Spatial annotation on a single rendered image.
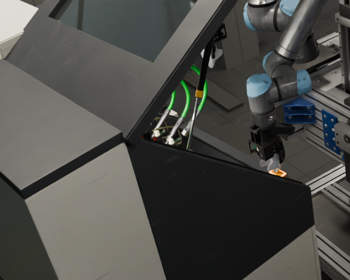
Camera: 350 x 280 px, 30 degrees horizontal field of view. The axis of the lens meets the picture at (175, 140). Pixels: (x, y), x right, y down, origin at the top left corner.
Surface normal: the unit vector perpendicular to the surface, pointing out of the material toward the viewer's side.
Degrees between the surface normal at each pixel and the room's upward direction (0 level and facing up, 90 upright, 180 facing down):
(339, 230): 0
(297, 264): 90
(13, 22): 0
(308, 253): 90
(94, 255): 90
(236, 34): 90
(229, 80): 0
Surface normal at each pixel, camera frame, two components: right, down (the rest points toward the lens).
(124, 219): 0.60, 0.34
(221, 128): -0.20, -0.81
